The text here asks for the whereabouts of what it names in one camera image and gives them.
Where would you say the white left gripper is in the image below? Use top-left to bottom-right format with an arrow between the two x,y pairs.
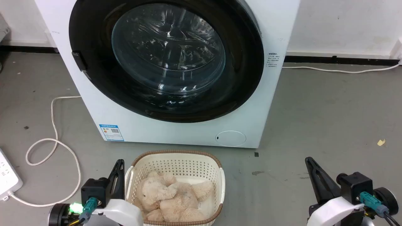
90,159 -> 144,226

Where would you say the blue energy label sticker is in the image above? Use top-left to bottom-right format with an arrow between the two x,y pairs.
99,124 -> 125,142

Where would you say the thin white floor cable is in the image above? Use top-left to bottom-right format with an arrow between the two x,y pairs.
282,63 -> 401,74

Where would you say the long white looped power cable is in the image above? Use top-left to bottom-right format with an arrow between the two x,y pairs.
9,95 -> 82,207

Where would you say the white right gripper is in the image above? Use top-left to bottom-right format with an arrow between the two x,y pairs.
305,157 -> 366,226

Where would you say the teal-plug gripper cable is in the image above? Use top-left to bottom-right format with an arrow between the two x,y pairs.
359,191 -> 402,226
68,197 -> 98,226

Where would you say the white front-load washing machine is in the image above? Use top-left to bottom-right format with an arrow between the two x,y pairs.
34,0 -> 301,148

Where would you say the teal-plug right gripper cable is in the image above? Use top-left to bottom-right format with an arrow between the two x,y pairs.
359,191 -> 402,226

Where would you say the small printed warning sticker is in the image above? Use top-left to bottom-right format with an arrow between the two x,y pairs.
266,52 -> 279,68

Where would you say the round white filter cover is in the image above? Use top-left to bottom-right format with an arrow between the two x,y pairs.
215,131 -> 247,147

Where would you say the black round glass washer door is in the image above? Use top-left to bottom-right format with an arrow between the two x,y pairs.
68,0 -> 264,123

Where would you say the cream perforated laundry basket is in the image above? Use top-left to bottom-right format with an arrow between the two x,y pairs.
125,150 -> 225,226

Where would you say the white power strip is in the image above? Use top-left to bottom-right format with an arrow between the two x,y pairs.
0,148 -> 24,201

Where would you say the grey furniture edge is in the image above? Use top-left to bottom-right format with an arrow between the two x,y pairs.
0,14 -> 10,43

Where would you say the beige plush teddy bear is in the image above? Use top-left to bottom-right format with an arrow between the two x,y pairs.
133,171 -> 215,223

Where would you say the teal-plug left gripper cable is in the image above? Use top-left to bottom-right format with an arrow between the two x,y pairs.
68,197 -> 98,226

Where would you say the white wall plug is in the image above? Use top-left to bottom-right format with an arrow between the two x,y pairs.
390,37 -> 402,65

